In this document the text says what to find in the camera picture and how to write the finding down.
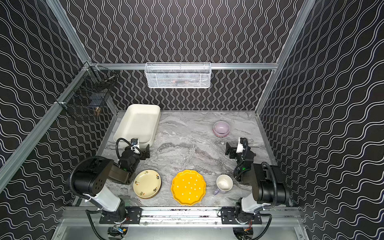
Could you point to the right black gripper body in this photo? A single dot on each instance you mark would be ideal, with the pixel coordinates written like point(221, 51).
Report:
point(235, 151)

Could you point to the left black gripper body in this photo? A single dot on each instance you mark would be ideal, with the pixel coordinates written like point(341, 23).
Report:
point(143, 151)

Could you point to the cream plate with characters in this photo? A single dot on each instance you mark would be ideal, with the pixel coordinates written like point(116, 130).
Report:
point(147, 181)

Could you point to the lavender mug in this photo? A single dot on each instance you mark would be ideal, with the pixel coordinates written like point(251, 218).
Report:
point(224, 184)

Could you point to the white plastic bin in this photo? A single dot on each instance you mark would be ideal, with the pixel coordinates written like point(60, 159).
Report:
point(139, 122)

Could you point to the yellow dotted scalloped plate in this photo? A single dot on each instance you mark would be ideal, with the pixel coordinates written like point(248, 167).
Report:
point(188, 187)

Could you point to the red patterned bowl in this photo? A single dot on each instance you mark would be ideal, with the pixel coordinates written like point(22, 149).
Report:
point(221, 136)

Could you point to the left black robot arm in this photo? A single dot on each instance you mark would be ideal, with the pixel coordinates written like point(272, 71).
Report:
point(88, 178)

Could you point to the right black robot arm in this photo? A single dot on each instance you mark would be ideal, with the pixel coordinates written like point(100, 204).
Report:
point(268, 186)

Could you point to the orange rimmed plate underneath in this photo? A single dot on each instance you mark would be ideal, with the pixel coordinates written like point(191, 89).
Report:
point(147, 195)

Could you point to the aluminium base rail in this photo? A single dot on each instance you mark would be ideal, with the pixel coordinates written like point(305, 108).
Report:
point(184, 217)

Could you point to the black wire wall basket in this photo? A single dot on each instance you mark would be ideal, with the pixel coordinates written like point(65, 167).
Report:
point(87, 101)

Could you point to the clear wire wall basket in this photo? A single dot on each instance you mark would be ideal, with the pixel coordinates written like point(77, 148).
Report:
point(178, 75)

